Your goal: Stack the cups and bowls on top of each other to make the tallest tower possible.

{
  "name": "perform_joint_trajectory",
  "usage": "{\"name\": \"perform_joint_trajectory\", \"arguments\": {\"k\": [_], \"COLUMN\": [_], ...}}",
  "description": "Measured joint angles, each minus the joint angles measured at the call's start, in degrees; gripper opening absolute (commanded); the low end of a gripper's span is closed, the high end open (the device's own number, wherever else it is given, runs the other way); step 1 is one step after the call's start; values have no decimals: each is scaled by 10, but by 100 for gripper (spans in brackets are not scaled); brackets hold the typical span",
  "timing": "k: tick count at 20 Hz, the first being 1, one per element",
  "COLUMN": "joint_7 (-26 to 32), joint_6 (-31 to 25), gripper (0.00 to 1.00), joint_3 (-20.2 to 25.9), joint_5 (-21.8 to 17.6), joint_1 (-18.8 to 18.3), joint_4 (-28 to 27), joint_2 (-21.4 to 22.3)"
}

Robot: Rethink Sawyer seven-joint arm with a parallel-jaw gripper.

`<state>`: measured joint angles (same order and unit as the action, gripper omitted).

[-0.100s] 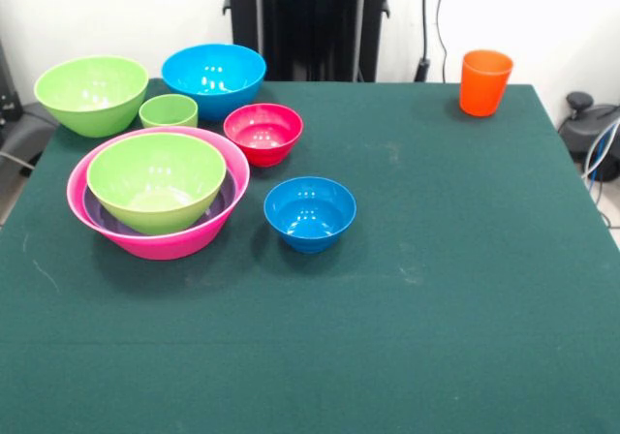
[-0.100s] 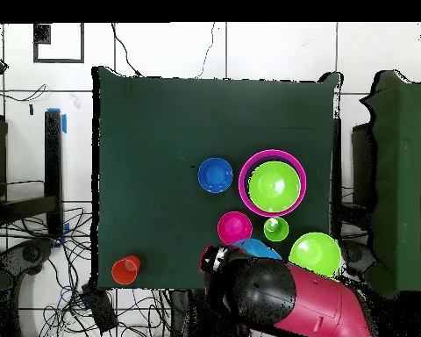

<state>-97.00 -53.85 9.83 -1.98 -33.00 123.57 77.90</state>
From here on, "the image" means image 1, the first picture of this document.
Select red small bowl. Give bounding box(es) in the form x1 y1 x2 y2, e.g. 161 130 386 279
223 103 304 169

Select black cable with plug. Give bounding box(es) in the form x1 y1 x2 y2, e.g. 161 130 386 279
416 0 433 82

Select orange cup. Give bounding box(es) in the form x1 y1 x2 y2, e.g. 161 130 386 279
459 48 514 118

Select dark green table cloth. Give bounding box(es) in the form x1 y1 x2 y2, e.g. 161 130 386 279
0 77 620 434

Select black stand base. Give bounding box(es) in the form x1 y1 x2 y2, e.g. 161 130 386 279
0 41 59 164
556 91 620 183

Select grey cable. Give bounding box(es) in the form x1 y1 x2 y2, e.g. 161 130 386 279
0 150 36 171

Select lime green large bowl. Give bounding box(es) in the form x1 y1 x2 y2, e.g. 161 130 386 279
33 54 150 139
85 132 228 236

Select pink large bowl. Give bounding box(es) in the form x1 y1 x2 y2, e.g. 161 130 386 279
66 126 251 262

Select lime green small cup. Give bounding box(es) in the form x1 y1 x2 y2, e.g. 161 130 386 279
139 93 200 129

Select thin black cable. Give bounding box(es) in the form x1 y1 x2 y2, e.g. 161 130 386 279
435 0 450 85

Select tangled floor cables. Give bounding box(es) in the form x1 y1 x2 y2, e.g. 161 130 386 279
584 118 620 232

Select purple shallow bowl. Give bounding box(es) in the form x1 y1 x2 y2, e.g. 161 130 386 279
82 168 237 239

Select blue large bowl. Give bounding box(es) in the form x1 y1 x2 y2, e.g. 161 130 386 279
161 43 267 123

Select dark blue small bowl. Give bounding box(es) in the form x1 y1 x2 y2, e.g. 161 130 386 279
263 176 357 255

